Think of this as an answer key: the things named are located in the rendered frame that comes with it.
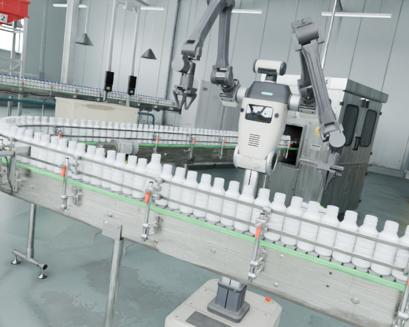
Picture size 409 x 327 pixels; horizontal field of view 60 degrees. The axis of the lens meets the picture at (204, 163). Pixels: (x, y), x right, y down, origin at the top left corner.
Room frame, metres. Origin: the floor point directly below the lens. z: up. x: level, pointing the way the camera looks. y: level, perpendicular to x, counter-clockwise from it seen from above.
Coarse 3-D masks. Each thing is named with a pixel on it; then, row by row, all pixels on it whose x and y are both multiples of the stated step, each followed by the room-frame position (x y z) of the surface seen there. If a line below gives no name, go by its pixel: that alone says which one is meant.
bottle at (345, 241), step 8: (344, 216) 1.12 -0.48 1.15; (352, 216) 1.10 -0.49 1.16; (344, 224) 1.10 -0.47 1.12; (352, 224) 1.09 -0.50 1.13; (336, 240) 1.11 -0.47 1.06; (344, 240) 1.09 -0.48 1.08; (352, 240) 1.09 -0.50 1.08; (344, 248) 1.09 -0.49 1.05; (352, 248) 1.09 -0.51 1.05; (336, 256) 1.10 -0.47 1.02; (344, 256) 1.08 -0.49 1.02
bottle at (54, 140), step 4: (52, 136) 1.70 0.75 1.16; (56, 136) 1.72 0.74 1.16; (52, 140) 1.68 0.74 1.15; (56, 140) 1.69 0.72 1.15; (52, 144) 1.68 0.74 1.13; (56, 144) 1.69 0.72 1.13; (52, 148) 1.67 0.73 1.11; (48, 152) 1.68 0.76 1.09; (52, 152) 1.67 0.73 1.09; (48, 156) 1.68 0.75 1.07; (52, 156) 1.67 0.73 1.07; (48, 160) 1.68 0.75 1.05; (52, 160) 1.67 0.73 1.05; (48, 168) 1.67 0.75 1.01; (52, 168) 1.67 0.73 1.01
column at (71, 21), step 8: (72, 0) 11.30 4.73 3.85; (72, 8) 11.13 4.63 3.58; (72, 16) 11.14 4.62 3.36; (72, 24) 11.17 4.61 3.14; (72, 32) 11.19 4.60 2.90; (64, 40) 11.22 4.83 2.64; (72, 40) 11.22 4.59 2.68; (64, 48) 11.24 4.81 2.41; (72, 48) 11.24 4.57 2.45; (64, 56) 11.27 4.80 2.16; (72, 56) 11.26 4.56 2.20; (64, 64) 11.29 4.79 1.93; (72, 64) 11.29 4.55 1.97; (64, 72) 11.31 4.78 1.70; (72, 72) 11.31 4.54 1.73; (64, 80) 11.32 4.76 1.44; (72, 80) 11.34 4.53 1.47
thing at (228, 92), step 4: (236, 80) 2.04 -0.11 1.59; (220, 84) 1.98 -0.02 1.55; (232, 84) 1.98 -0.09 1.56; (236, 84) 2.02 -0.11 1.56; (224, 88) 1.98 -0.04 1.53; (228, 88) 1.98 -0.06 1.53; (232, 88) 1.98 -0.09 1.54; (236, 88) 2.02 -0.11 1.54; (220, 92) 2.02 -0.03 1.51; (224, 92) 2.01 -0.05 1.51; (228, 92) 1.99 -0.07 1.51; (232, 92) 1.99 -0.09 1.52; (220, 96) 2.02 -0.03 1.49; (224, 96) 2.00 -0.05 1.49; (228, 96) 1.99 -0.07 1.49; (232, 96) 1.99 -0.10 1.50
